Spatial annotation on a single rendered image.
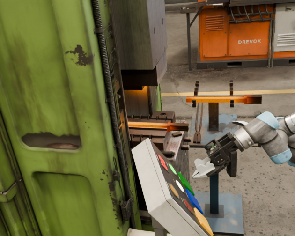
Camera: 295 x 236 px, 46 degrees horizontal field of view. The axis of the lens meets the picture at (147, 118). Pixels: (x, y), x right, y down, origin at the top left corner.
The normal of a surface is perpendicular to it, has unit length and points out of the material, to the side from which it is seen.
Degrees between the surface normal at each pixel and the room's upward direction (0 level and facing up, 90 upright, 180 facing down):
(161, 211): 90
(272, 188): 0
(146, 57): 90
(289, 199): 0
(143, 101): 90
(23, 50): 89
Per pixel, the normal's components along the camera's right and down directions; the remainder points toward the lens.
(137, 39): -0.25, 0.48
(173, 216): 0.18, 0.45
